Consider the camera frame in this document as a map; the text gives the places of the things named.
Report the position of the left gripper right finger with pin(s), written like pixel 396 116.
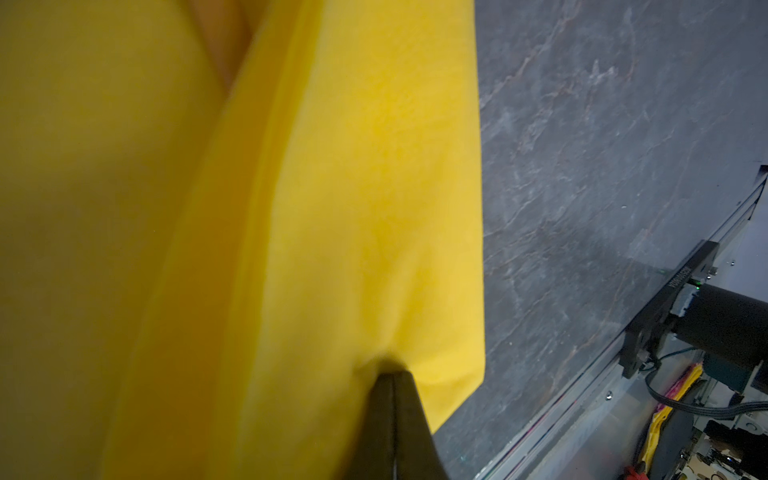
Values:
pixel 415 454

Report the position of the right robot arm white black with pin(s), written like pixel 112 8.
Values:
pixel 731 330

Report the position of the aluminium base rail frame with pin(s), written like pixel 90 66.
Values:
pixel 590 431

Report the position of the yellow paper napkin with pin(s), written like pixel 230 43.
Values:
pixel 201 283

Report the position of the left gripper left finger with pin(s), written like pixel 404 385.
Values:
pixel 374 454

